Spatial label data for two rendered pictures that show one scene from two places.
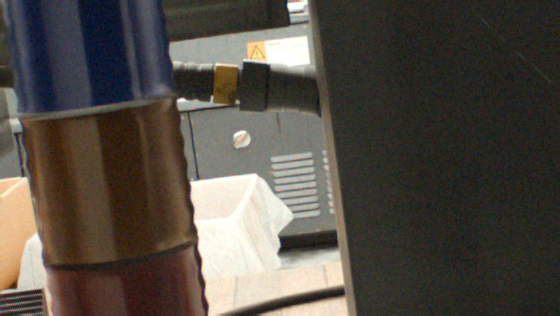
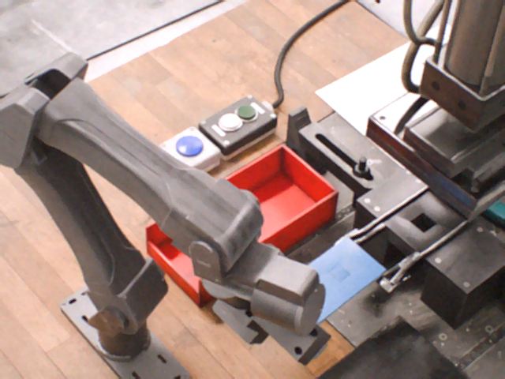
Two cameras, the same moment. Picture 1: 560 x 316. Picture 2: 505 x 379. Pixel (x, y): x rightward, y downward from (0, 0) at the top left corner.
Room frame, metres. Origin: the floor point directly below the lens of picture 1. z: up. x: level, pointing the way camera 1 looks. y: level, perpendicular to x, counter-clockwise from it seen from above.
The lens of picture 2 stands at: (0.07, 0.98, 2.05)
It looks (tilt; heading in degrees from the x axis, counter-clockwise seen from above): 49 degrees down; 316
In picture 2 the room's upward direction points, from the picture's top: 3 degrees clockwise
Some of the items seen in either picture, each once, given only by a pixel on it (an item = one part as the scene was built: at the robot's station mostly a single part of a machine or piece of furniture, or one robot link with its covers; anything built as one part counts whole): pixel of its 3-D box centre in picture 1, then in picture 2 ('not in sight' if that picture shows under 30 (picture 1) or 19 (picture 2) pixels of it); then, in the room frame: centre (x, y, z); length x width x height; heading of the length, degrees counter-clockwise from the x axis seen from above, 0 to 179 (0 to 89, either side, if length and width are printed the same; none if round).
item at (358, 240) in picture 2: not in sight; (360, 236); (0.60, 0.27, 0.98); 0.07 x 0.02 x 0.01; 89
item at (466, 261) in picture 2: not in sight; (435, 228); (0.55, 0.19, 0.98); 0.20 x 0.10 x 0.01; 179
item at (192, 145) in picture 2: not in sight; (188, 148); (0.91, 0.32, 0.93); 0.04 x 0.04 x 0.02
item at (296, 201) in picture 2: not in sight; (243, 222); (0.75, 0.35, 0.93); 0.25 x 0.12 x 0.06; 89
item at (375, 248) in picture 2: not in sight; (429, 248); (0.55, 0.19, 0.94); 0.20 x 0.10 x 0.07; 179
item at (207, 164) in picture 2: not in sight; (189, 160); (0.91, 0.32, 0.90); 0.07 x 0.07 x 0.06; 89
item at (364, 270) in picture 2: not in sight; (324, 280); (0.57, 0.37, 1.00); 0.15 x 0.07 x 0.03; 91
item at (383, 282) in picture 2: not in sight; (402, 272); (0.52, 0.28, 0.98); 0.07 x 0.02 x 0.01; 89
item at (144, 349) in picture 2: not in sight; (121, 325); (0.71, 0.59, 0.94); 0.20 x 0.07 x 0.08; 179
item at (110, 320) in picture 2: not in sight; (126, 297); (0.70, 0.58, 1.00); 0.09 x 0.06 x 0.06; 108
